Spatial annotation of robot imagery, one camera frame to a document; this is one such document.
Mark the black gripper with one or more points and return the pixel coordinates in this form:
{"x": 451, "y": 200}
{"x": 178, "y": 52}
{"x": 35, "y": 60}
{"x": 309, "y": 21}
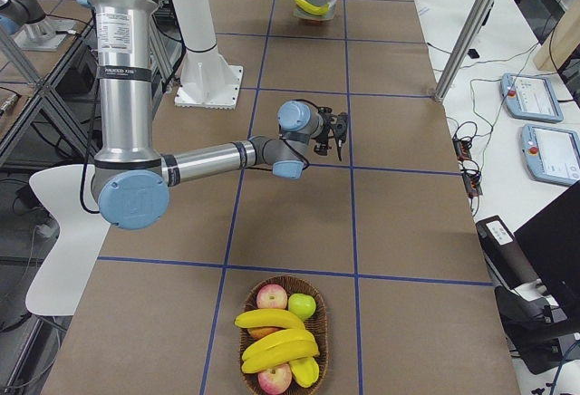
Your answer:
{"x": 327, "y": 124}

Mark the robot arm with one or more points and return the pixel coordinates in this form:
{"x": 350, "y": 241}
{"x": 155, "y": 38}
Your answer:
{"x": 131, "y": 181}

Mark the grey square plate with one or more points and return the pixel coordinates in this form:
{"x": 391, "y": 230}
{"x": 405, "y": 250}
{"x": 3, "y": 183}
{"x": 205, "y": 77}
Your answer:
{"x": 329, "y": 16}

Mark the brown wicker basket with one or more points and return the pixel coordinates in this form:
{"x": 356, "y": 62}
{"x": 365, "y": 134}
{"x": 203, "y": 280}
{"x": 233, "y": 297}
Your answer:
{"x": 317, "y": 325}

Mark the green apple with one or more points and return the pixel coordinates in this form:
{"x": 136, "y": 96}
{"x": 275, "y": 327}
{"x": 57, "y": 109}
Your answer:
{"x": 301, "y": 305}

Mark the red apple far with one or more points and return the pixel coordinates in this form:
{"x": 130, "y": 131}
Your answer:
{"x": 272, "y": 296}

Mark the red apple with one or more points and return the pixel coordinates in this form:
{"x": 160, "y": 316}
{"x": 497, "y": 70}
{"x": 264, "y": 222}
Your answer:
{"x": 275, "y": 380}
{"x": 272, "y": 296}

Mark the far teach pendant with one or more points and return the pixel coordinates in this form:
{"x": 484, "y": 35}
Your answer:
{"x": 530, "y": 98}

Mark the teach pendant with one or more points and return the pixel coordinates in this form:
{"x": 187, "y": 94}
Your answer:
{"x": 530, "y": 98}
{"x": 551, "y": 154}

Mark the black box with label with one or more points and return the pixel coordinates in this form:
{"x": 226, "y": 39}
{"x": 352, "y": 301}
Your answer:
{"x": 504, "y": 252}

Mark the near teach pendant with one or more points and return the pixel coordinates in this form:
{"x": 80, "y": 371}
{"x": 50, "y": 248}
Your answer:
{"x": 551, "y": 154}

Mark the orange fruit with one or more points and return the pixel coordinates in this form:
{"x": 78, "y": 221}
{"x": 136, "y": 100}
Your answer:
{"x": 257, "y": 333}

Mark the black monitor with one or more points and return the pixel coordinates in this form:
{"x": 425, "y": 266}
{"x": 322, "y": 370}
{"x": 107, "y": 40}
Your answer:
{"x": 550, "y": 243}

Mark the short yellow banana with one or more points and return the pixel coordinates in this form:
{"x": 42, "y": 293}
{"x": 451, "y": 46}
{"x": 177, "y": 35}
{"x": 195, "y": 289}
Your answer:
{"x": 306, "y": 371}

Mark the red apple near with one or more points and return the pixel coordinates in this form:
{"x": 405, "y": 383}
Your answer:
{"x": 275, "y": 380}

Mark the white chair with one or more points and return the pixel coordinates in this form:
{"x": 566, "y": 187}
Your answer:
{"x": 60, "y": 281}

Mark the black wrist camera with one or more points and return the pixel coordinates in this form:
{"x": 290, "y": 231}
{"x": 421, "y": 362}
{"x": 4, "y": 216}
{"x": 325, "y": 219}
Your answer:
{"x": 321, "y": 148}

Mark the aluminium frame post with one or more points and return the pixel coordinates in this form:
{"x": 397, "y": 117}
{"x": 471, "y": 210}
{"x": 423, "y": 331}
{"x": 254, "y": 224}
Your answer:
{"x": 467, "y": 34}

